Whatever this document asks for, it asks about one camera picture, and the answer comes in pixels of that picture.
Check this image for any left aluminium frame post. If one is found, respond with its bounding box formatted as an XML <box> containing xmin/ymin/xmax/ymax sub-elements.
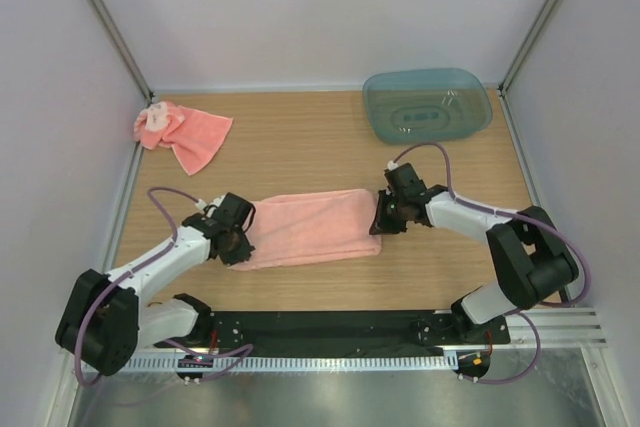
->
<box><xmin>87</xmin><ymin>0</ymin><xmax>154</xmax><ymax>104</ymax></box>

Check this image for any white slotted cable duct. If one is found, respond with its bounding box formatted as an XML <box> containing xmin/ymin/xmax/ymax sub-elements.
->
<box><xmin>124</xmin><ymin>354</ymin><xmax>459</xmax><ymax>373</ymax></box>

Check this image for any light pink towel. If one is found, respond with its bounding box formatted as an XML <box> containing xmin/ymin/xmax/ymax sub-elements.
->
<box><xmin>231</xmin><ymin>189</ymin><xmax>382</xmax><ymax>271</ymax></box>

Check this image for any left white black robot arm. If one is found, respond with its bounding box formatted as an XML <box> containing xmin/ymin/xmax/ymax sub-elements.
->
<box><xmin>54</xmin><ymin>193</ymin><xmax>257</xmax><ymax>386</ymax></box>

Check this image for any right aluminium frame post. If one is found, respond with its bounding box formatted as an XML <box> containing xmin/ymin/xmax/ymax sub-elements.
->
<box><xmin>498</xmin><ymin>0</ymin><xmax>563</xmax><ymax>98</ymax></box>

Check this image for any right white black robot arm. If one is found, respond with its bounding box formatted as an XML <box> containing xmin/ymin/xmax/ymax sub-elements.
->
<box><xmin>369</xmin><ymin>162</ymin><xmax>579</xmax><ymax>343</ymax></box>

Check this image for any aluminium frame post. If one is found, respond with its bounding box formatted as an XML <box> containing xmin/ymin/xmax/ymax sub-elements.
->
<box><xmin>498</xmin><ymin>0</ymin><xmax>563</xmax><ymax>98</ymax></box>
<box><xmin>87</xmin><ymin>0</ymin><xmax>154</xmax><ymax>104</ymax></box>

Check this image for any coral pink printed towel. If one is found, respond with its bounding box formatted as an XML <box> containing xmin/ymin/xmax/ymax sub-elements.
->
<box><xmin>133</xmin><ymin>101</ymin><xmax>233</xmax><ymax>176</ymax></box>

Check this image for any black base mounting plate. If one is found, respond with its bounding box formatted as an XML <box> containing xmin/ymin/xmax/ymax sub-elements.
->
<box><xmin>204</xmin><ymin>309</ymin><xmax>512</xmax><ymax>359</ymax></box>

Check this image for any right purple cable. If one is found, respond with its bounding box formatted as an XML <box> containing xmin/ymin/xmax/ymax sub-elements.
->
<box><xmin>389</xmin><ymin>141</ymin><xmax>594</xmax><ymax>387</ymax></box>

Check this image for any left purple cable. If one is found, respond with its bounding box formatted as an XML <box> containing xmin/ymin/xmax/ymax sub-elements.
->
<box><xmin>74</xmin><ymin>186</ymin><xmax>255</xmax><ymax>388</ymax></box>

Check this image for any aluminium front rail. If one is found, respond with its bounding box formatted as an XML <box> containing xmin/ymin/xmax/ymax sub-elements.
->
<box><xmin>506</xmin><ymin>308</ymin><xmax>607</xmax><ymax>349</ymax></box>

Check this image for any purple cable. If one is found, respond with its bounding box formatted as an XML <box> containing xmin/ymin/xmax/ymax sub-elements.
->
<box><xmin>74</xmin><ymin>186</ymin><xmax>255</xmax><ymax>388</ymax></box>
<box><xmin>389</xmin><ymin>141</ymin><xmax>594</xmax><ymax>387</ymax></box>

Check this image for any blue translucent plastic tub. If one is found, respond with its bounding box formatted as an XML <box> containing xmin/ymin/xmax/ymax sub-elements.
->
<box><xmin>362</xmin><ymin>68</ymin><xmax>493</xmax><ymax>145</ymax></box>

